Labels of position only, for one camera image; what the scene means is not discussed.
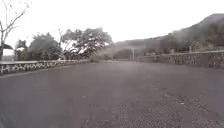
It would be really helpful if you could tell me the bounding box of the grey asphalt road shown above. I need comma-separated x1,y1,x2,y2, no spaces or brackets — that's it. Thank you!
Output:
0,60,224,128

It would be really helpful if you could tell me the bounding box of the row of trees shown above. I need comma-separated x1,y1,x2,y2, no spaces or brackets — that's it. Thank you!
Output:
13,27,114,62

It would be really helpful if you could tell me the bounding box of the wooded hill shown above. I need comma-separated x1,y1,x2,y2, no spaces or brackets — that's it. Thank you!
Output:
99,13,224,61

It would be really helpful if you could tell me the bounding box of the bare tree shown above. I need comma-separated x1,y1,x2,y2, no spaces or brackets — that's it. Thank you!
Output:
0,0,33,62

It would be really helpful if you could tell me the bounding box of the low stone wall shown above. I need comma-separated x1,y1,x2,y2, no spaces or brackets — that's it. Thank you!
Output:
138,49,224,70
0,58,91,76

